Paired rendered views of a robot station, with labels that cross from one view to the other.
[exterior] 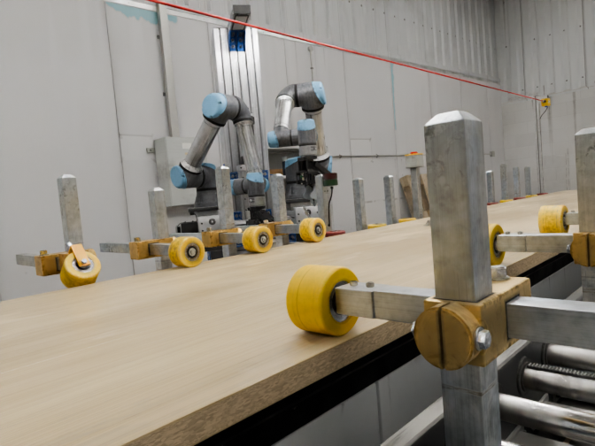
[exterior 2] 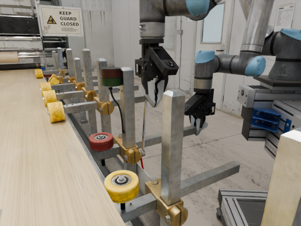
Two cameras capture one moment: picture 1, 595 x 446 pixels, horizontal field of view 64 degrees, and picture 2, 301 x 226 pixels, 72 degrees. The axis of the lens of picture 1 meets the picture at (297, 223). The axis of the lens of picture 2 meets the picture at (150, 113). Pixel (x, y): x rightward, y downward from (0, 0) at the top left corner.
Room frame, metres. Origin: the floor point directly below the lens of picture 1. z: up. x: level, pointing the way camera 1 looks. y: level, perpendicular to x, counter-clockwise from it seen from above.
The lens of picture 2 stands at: (2.20, -0.71, 1.21)
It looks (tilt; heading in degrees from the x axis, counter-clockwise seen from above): 19 degrees down; 106
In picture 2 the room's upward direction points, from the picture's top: straight up
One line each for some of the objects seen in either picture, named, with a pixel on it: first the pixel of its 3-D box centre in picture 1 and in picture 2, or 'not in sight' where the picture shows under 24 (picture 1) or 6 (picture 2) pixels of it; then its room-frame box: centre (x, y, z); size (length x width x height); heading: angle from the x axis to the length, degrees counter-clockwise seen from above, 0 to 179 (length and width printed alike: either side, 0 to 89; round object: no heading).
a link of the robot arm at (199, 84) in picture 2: (256, 202); (202, 83); (2.16, 0.18, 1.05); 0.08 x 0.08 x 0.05
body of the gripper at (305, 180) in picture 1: (308, 171); (151, 59); (2.01, -0.07, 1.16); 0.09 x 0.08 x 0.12; 136
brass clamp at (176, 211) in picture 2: not in sight; (164, 201); (2.11, -0.27, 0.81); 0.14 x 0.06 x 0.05; 136
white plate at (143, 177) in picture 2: not in sight; (139, 177); (1.98, -0.12, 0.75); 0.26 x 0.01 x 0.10; 136
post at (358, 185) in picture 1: (361, 231); (170, 185); (2.12, -0.29, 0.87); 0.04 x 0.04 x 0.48; 46
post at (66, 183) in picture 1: (76, 266); (72, 82); (1.22, 0.58, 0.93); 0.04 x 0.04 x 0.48; 46
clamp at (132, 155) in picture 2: not in sight; (126, 149); (1.92, -0.10, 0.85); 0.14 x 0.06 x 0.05; 136
